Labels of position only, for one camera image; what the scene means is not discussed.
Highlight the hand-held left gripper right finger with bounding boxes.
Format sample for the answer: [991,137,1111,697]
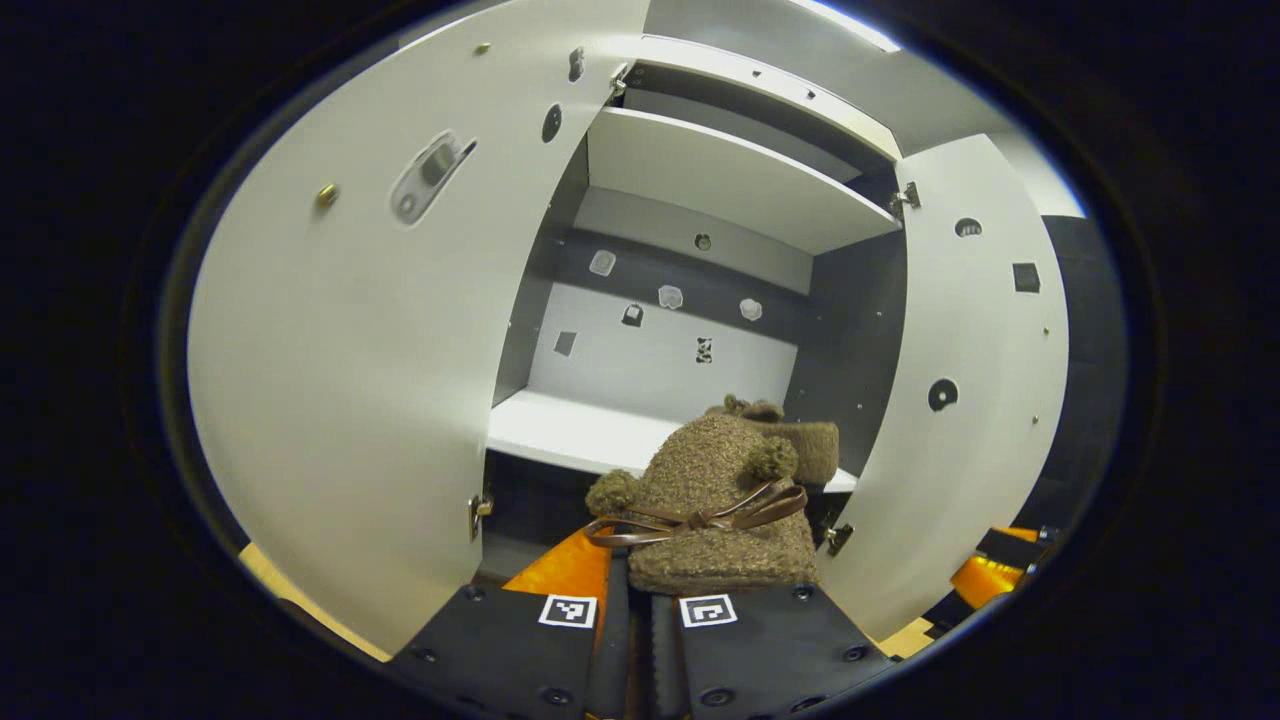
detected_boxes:
[648,585,896,720]

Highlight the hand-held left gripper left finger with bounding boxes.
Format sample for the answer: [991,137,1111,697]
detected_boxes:
[385,527,633,720]

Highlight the white cabinet door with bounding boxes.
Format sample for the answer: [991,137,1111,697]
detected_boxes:
[815,133,1071,643]
[187,0,651,656]

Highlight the brown fuzzy shoe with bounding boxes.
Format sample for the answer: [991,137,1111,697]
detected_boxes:
[585,413,821,596]
[705,393,841,486]

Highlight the white cabinet shelf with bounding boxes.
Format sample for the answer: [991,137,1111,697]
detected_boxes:
[487,388,861,494]
[585,105,904,256]

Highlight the black backdrop cloth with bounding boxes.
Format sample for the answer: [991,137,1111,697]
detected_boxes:
[1020,215,1126,521]

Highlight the ceiling light panel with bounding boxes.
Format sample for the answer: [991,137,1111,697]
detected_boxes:
[790,0,901,51]

